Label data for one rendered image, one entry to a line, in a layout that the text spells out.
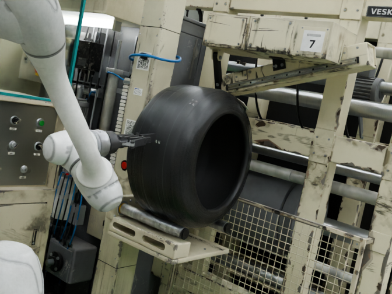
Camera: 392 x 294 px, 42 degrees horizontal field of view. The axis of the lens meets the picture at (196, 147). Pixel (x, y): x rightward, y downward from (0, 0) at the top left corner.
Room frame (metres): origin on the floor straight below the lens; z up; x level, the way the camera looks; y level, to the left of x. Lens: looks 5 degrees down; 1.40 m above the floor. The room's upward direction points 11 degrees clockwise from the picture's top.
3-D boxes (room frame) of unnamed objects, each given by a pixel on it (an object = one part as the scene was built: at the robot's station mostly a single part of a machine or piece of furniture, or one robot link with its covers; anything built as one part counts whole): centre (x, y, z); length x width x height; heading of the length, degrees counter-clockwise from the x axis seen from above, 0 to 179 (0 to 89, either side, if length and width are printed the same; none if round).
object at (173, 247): (1.97, 0.12, 0.84); 0.36 x 0.09 x 0.06; 52
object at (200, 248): (2.08, 0.03, 0.80); 0.37 x 0.36 x 0.02; 142
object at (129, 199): (2.19, 0.17, 0.90); 0.40 x 0.03 x 0.10; 142
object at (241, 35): (2.24, -0.25, 1.71); 0.61 x 0.25 x 0.15; 52
